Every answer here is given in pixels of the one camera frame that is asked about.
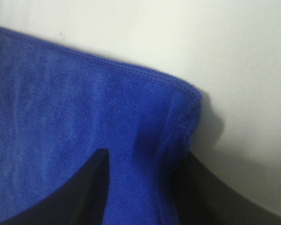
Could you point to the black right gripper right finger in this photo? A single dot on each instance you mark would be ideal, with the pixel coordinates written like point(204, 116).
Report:
point(202, 199)

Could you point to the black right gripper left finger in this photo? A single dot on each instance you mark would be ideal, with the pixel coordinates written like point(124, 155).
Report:
point(80, 201)

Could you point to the blue microfiber towel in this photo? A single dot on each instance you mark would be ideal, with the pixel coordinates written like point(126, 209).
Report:
point(58, 106)

